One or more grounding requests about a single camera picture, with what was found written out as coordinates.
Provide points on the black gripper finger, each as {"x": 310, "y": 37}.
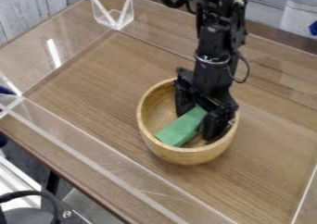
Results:
{"x": 214, "y": 124}
{"x": 183, "y": 102}

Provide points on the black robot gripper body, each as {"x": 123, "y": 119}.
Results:
{"x": 209, "y": 81}

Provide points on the green rectangular block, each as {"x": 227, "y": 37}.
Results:
{"x": 182, "y": 129}

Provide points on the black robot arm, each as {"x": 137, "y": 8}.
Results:
{"x": 219, "y": 23}

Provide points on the brown wooden bowl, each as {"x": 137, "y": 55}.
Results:
{"x": 155, "y": 113}

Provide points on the blue object at right edge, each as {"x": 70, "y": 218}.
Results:
{"x": 313, "y": 28}

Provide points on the blue object at edge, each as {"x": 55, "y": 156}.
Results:
{"x": 7, "y": 97}
{"x": 313, "y": 28}

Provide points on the white container in background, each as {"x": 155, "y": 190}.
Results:
{"x": 297, "y": 17}

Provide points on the black table leg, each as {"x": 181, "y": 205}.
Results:
{"x": 52, "y": 183}

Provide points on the blue object at left edge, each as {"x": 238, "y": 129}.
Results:
{"x": 7, "y": 97}

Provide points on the clear acrylic enclosure wall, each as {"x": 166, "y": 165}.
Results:
{"x": 79, "y": 75}

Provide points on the clear acrylic corner bracket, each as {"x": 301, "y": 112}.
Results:
{"x": 114, "y": 18}

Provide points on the grey metal base plate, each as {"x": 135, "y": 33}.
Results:
{"x": 55, "y": 214}

